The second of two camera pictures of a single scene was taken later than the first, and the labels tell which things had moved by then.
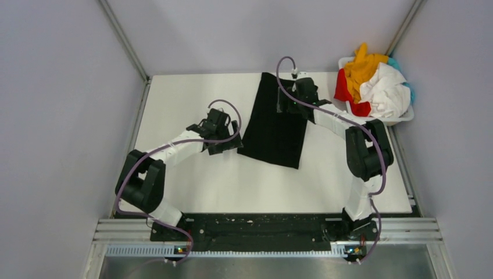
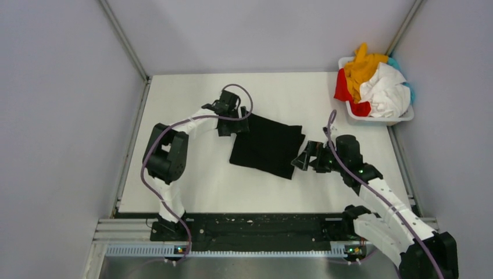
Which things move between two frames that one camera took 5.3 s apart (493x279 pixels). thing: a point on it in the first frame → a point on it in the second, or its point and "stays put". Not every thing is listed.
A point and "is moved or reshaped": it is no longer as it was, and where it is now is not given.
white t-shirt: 385,92 stays put
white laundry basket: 390,121 stays put
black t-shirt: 268,135 is moved or reshaped
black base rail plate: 265,232 stays put
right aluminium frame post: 417,5 stays put
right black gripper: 281,97 → 313,148
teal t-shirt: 393,63 stays put
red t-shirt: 342,93 stays put
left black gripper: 235,143 → 240,126
